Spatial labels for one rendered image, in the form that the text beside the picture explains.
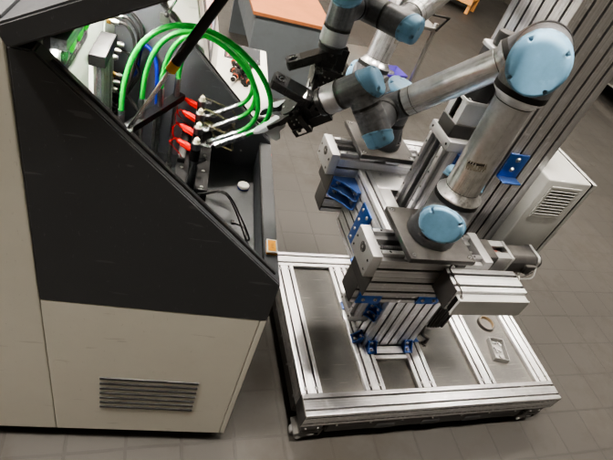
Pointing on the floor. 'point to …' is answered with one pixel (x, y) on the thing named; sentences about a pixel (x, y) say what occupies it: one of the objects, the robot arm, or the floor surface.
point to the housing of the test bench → (18, 282)
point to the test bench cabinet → (145, 367)
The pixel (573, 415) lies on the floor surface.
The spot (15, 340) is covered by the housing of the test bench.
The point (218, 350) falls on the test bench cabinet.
